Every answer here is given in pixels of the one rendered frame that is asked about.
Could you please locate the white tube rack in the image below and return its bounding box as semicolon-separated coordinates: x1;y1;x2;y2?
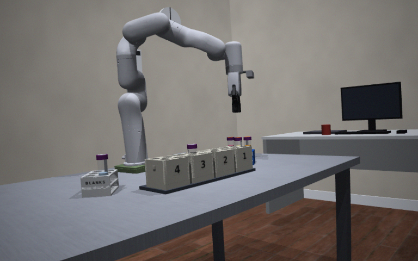
81;170;119;197

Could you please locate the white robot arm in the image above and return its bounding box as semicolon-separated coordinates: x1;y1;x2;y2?
116;13;254;166

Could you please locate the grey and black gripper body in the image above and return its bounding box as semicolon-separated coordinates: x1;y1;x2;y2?
226;71;243;97

